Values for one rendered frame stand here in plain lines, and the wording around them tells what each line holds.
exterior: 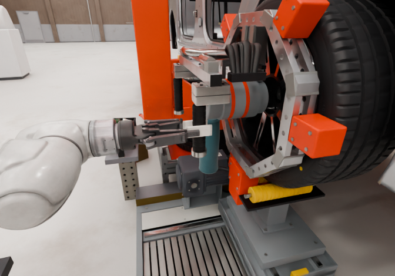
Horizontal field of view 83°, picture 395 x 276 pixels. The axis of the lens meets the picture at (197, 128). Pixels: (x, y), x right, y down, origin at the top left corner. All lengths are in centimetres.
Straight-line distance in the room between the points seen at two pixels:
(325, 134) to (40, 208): 53
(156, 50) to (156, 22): 12
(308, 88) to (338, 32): 14
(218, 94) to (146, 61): 64
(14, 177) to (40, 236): 125
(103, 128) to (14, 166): 19
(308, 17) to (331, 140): 28
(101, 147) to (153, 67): 67
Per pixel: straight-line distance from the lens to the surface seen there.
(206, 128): 58
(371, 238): 169
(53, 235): 163
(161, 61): 114
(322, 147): 55
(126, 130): 55
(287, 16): 61
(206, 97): 55
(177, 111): 92
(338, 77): 60
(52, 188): 42
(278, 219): 118
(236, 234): 120
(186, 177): 117
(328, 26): 64
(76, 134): 55
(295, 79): 57
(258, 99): 76
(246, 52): 57
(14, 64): 649
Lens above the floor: 108
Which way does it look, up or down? 24 degrees down
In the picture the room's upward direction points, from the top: straight up
